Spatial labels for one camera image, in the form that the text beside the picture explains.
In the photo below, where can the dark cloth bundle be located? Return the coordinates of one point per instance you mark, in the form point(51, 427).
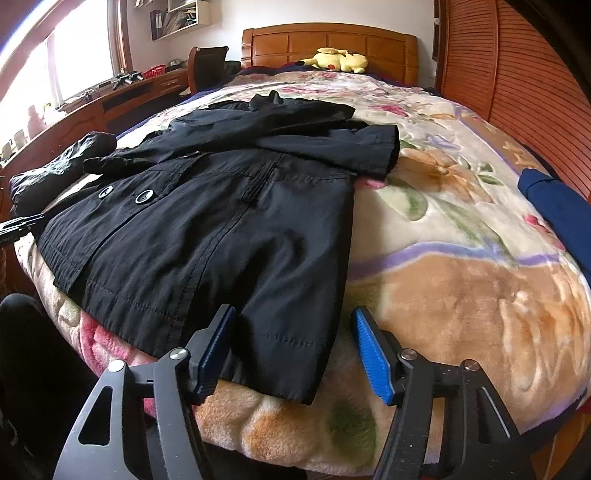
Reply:
point(232, 68)

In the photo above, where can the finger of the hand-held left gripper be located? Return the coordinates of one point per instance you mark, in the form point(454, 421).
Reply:
point(18, 227)

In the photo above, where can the white wall shelf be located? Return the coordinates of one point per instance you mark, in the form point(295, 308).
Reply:
point(184, 18)

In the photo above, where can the floral blanket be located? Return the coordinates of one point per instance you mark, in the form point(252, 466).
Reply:
point(461, 286)

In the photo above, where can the wooden chair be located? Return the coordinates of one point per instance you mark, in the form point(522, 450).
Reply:
point(207, 69)

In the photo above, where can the black hand-held device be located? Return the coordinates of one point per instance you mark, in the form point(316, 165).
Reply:
point(127, 78)

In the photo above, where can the wooden louvred wardrobe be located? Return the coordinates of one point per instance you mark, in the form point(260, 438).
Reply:
point(517, 69)

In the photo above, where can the metal bowl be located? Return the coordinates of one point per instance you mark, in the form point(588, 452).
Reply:
point(175, 62)

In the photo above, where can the wooden desk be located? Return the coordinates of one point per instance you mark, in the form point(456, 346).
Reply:
point(92, 115)

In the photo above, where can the black coat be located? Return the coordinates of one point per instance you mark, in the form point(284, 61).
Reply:
point(231, 230)

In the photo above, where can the red basket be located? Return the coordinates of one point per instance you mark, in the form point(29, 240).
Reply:
point(153, 72)

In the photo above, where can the dark binders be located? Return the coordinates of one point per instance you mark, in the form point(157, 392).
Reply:
point(157, 23)

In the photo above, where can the window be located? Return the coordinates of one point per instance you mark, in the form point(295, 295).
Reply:
point(78, 60)

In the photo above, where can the yellow plush toy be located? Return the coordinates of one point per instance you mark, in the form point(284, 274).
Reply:
point(337, 60)

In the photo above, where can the pink bottle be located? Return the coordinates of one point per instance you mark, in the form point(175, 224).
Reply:
point(35, 122)

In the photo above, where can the navy folded cloth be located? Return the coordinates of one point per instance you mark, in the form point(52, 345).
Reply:
point(558, 212)

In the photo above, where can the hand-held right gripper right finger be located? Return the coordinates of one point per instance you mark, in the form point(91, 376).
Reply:
point(374, 355)

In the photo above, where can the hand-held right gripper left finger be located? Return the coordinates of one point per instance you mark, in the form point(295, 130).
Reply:
point(217, 355)

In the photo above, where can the wooden bed headboard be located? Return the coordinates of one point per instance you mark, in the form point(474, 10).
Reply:
point(295, 46)

